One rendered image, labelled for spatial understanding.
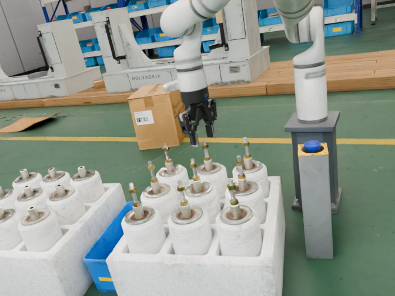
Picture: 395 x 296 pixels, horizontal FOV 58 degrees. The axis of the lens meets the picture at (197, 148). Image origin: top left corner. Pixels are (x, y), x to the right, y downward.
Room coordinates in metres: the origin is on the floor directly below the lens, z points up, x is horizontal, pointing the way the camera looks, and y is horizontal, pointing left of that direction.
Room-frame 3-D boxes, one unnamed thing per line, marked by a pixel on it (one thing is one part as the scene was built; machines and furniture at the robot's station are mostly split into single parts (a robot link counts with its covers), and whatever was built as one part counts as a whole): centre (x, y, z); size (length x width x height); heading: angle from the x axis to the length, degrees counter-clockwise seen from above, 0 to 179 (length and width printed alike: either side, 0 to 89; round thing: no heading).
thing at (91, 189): (1.07, 0.38, 0.16); 0.10 x 0.10 x 0.18
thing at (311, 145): (0.80, -0.28, 0.32); 0.04 x 0.04 x 0.02
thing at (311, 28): (1.05, -0.37, 0.54); 0.09 x 0.09 x 0.17; 67
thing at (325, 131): (1.05, -0.37, 0.15); 0.15 x 0.15 x 0.30; 59
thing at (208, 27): (5.93, -0.67, 0.36); 0.50 x 0.38 x 0.21; 148
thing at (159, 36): (6.34, 0.09, 0.36); 0.50 x 0.38 x 0.21; 150
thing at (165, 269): (0.82, 0.02, 0.09); 0.39 x 0.39 x 0.18; 71
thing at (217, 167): (0.93, -0.02, 0.25); 0.08 x 0.08 x 0.01
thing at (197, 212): (0.71, 0.05, 0.25); 0.08 x 0.08 x 0.01
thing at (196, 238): (0.71, 0.05, 0.16); 0.10 x 0.10 x 0.18
